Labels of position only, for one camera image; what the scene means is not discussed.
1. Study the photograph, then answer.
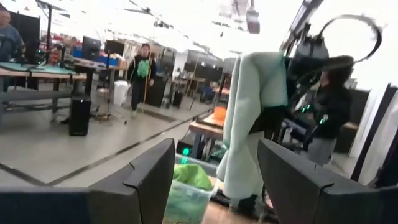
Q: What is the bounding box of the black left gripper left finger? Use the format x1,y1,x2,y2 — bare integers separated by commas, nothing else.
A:
88,138,177,224

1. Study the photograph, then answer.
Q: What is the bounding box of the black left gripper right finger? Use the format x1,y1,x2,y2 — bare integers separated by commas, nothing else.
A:
257,139,379,224

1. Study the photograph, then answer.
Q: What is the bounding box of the green microfiber towel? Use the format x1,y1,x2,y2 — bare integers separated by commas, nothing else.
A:
172,163,215,192
216,51,290,200
164,180,212,224

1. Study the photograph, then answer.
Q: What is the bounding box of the clear plastic bin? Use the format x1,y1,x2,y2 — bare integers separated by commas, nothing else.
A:
163,154,219,224

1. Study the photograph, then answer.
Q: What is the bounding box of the black box with green light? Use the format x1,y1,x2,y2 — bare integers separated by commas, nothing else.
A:
176,139,196,157

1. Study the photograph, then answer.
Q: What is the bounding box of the small wooden table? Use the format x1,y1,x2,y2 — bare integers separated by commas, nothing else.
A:
188,113,225,159

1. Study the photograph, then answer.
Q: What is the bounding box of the black computer tower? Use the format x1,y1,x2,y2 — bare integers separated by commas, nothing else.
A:
68,93,92,137

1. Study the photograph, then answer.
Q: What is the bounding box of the white trash bin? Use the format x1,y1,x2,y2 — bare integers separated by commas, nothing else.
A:
113,80,131,107

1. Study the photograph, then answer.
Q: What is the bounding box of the person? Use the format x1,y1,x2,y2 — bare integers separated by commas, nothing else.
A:
0,7,26,63
126,42,157,118

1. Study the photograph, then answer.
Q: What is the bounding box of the black monitor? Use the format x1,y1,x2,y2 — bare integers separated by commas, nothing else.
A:
104,39,126,57
81,36,103,62

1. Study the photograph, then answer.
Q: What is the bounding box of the wooden work table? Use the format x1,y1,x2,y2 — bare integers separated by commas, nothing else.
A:
0,62,88,122

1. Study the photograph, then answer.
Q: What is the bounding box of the black stand pole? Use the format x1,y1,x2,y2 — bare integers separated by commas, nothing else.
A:
35,0,53,65

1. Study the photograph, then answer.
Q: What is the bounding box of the hanging dark camera box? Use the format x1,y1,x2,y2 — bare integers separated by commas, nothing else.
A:
245,0,261,34

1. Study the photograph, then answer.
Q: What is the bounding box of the white panel with black frame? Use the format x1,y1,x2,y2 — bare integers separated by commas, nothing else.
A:
349,83,398,189

